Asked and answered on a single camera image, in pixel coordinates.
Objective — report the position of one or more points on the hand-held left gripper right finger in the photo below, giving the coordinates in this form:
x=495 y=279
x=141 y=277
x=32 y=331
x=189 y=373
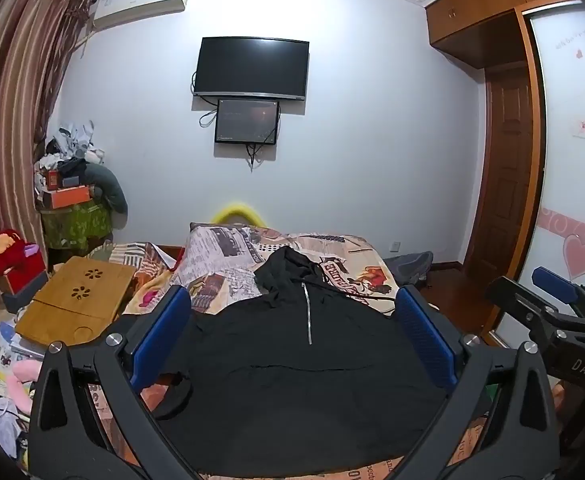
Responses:
x=425 y=335

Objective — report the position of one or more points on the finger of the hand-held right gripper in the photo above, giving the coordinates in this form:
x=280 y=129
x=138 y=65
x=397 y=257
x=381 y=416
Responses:
x=552 y=281
x=522 y=302

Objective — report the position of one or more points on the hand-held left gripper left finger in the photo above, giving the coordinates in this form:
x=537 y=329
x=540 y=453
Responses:
x=166 y=332

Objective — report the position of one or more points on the black hoodie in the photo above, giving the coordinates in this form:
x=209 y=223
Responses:
x=282 y=385

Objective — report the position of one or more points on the grey backpack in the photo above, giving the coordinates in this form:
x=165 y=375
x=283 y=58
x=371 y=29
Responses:
x=407 y=267

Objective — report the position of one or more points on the bed with newspaper-print sheet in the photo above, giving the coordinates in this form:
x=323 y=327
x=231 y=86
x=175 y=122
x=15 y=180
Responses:
x=362 y=272

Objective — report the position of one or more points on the heart print wardrobe door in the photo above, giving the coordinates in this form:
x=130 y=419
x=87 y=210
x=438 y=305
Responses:
x=572 y=185

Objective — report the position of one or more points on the wooden lap desk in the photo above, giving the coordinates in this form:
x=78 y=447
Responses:
x=72 y=300

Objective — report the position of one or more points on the brown wooden door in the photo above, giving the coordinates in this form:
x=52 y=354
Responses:
x=504 y=185

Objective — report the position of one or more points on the green storage box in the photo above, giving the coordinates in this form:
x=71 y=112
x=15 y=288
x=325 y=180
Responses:
x=75 y=225

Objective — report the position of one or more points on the dark grey box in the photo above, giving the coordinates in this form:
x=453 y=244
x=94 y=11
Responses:
x=25 y=292

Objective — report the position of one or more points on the pink plush toy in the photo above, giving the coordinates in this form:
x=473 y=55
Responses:
x=22 y=382

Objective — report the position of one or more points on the stack of magazines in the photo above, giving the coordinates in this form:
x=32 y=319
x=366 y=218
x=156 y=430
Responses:
x=7 y=352

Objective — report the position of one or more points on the orange box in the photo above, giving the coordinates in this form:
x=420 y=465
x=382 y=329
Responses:
x=67 y=196

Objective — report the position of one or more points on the red plush flower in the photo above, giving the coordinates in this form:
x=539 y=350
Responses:
x=5 y=250

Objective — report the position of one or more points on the pile of papers and bags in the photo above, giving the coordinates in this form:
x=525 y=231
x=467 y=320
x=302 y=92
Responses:
x=72 y=147

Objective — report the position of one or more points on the striped red curtain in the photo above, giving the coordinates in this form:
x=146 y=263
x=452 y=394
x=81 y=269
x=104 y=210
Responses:
x=17 y=110

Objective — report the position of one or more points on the wooden overhead cabinet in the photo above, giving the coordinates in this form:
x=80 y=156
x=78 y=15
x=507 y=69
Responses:
x=477 y=15

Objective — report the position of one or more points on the white air conditioner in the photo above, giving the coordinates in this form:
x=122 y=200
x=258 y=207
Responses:
x=137 y=2

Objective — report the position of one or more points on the white wall socket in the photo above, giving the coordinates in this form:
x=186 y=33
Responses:
x=395 y=246

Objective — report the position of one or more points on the small black wall monitor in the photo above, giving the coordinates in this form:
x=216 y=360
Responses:
x=246 y=121

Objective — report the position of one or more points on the black wall television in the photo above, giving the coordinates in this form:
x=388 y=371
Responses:
x=251 y=66

